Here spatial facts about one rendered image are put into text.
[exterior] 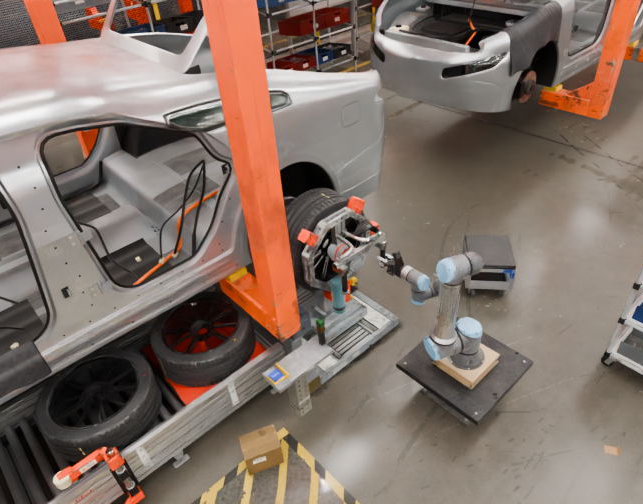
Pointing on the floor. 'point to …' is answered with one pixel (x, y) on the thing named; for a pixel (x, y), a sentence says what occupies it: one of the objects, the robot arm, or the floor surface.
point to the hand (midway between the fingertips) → (380, 255)
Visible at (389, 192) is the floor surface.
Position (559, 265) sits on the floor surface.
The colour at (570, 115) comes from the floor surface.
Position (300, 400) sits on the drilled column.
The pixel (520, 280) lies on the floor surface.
